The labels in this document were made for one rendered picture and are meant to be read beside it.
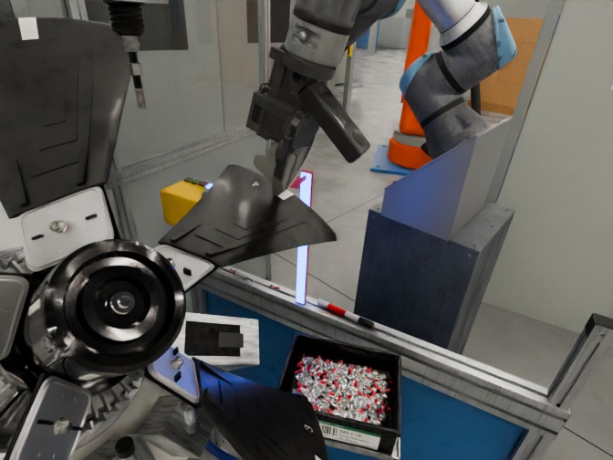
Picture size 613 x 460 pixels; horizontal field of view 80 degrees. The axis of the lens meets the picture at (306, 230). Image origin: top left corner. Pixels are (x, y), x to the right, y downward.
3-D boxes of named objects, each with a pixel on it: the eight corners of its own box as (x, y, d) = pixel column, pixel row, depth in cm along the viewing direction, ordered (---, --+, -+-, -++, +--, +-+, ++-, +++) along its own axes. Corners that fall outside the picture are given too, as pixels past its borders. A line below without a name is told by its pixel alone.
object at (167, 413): (172, 457, 56) (135, 435, 54) (192, 417, 60) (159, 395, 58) (199, 458, 51) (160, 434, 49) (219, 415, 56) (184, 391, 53)
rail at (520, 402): (189, 283, 104) (185, 259, 100) (199, 276, 107) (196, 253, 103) (554, 440, 69) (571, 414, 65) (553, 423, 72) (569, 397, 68)
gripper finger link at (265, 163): (254, 181, 61) (267, 130, 56) (283, 198, 60) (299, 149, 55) (242, 187, 59) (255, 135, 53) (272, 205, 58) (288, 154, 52)
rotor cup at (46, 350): (161, 362, 45) (223, 347, 36) (15, 432, 33) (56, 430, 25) (125, 251, 46) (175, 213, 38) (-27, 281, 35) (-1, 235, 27)
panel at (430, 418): (221, 424, 137) (204, 285, 103) (222, 423, 137) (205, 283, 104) (448, 560, 105) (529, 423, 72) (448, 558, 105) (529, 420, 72)
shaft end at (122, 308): (138, 309, 33) (140, 308, 33) (114, 318, 31) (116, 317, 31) (130, 287, 33) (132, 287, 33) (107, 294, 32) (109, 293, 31)
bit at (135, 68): (134, 109, 34) (122, 47, 31) (139, 107, 35) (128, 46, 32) (146, 109, 34) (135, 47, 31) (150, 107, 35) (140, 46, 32)
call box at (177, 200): (164, 227, 93) (158, 189, 87) (192, 212, 100) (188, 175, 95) (214, 245, 87) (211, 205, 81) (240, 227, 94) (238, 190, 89)
